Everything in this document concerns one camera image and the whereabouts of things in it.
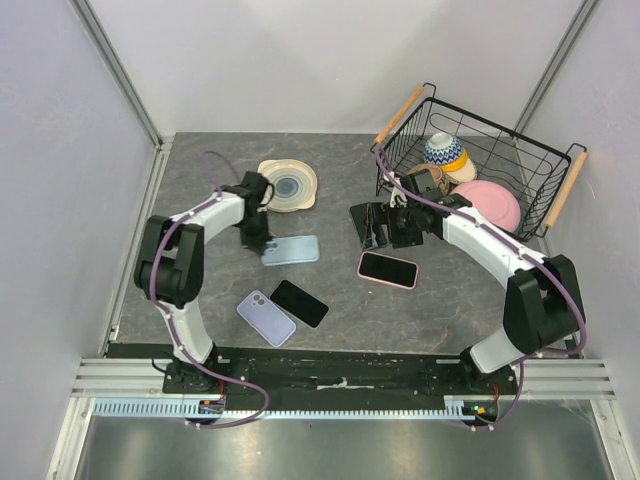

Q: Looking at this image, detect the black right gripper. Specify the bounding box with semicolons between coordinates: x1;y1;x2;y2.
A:
362;201;423;251

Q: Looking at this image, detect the light blue phone case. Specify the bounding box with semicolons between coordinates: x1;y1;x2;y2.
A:
261;235;319;266

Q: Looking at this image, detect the pink phone case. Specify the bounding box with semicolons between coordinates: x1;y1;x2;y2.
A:
356;251;420;290

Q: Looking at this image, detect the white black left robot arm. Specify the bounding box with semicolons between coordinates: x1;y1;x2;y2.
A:
134;171;275;393

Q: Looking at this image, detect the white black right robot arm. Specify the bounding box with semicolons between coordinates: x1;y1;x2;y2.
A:
380;167;587;394

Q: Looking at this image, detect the green-edged black phone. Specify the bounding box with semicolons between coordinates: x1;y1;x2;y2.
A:
349;202;380;251

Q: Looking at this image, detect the lilac phone case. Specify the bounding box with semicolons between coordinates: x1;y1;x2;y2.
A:
236;290;297;348

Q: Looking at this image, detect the black phone near lilac case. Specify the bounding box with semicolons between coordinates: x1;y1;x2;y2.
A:
270;280;329;328

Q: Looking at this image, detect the cream silicone lid plate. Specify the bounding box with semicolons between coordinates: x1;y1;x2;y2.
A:
258;159;318;213

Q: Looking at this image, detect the brown ceramic bowl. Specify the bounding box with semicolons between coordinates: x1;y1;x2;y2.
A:
408;163;449;195

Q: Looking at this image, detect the blue patterned bowl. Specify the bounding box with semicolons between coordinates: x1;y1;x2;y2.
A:
424;132;463;166

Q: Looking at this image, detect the yellow cream bowl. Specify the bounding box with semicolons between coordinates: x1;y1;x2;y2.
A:
441;148;477;185

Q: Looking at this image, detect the pink plate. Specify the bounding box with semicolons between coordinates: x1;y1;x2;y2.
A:
452;180;521;233

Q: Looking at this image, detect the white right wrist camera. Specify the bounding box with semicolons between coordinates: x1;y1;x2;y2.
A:
389;187;407;208

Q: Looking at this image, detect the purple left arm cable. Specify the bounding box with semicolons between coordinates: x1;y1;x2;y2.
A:
149;151;274;431

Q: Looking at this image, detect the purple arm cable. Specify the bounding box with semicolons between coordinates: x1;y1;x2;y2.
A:
374;147;589;434
149;151;274;431

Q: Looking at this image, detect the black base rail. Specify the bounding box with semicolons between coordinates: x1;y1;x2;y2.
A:
106;344;518;410

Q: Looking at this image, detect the black wire basket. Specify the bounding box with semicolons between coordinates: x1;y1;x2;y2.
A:
372;82;587;246

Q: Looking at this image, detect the grey slotted cable duct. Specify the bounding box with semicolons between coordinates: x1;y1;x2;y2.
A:
93;397;488;421

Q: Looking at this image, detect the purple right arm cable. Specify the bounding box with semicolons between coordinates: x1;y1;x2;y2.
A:
374;147;589;434

